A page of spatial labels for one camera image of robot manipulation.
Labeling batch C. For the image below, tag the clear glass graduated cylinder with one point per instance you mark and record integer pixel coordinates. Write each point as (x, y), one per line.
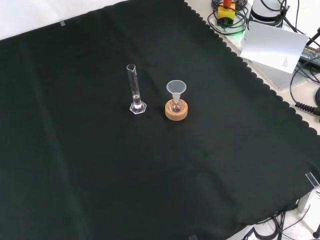
(133, 82)

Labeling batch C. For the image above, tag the small round-bottom glass flask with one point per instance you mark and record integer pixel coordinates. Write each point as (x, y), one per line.
(175, 108)

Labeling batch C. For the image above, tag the translucent plastic funnel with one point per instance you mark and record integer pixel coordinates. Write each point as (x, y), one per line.
(176, 87)

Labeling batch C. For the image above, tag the black bench cloth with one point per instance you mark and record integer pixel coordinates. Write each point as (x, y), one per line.
(75, 125)

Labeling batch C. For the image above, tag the yellow stop button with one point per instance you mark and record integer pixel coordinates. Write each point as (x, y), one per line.
(226, 13)

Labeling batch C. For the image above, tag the pale board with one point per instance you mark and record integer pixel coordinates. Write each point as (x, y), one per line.
(272, 45)

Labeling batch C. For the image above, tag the black power adapter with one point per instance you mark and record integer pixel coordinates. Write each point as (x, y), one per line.
(311, 53)

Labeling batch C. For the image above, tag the black tripod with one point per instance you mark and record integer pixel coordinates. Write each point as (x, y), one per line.
(317, 233)

